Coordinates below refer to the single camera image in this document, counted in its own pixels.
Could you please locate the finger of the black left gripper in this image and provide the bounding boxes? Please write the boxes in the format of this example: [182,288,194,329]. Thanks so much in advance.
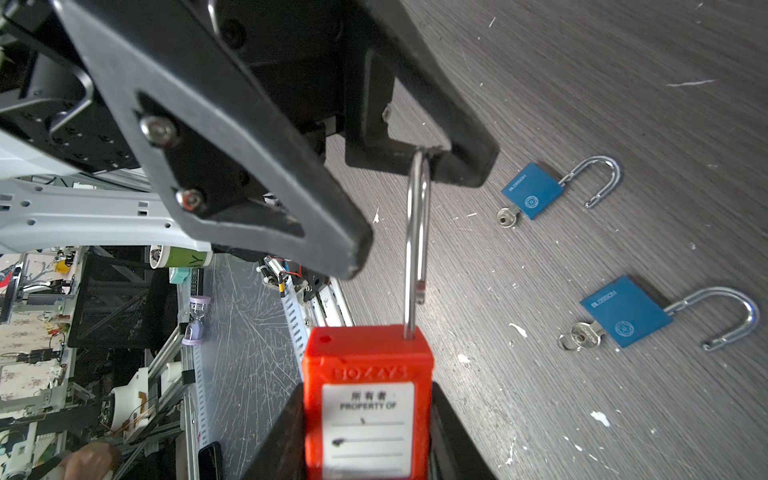
[54,1,373,280]
[343,1,500,188]

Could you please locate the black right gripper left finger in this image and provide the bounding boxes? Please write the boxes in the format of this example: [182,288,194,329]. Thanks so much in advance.
[241,383,307,480]

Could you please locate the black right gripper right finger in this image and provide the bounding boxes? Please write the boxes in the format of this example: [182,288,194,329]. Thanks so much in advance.
[429,382,496,480]

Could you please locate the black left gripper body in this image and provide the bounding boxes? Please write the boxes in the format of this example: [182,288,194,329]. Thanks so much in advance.
[1,1,343,174]

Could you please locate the red safety padlock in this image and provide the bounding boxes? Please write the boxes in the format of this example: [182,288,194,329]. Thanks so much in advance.
[302,150,434,479]

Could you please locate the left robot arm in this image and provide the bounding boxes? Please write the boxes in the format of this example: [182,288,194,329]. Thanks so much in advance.
[1,1,499,279]

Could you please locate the blue padlock near left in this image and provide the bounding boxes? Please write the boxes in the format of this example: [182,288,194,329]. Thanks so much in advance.
[496,155,622,228]

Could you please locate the blue padlock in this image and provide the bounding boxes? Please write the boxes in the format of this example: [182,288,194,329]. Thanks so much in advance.
[558,276,761,352]
[496,155,622,228]

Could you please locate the blue padlock middle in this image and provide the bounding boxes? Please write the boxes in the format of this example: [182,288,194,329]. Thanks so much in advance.
[558,276,761,352]

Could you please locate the white cable duct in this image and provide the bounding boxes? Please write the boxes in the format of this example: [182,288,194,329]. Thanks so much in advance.
[280,278,310,377]

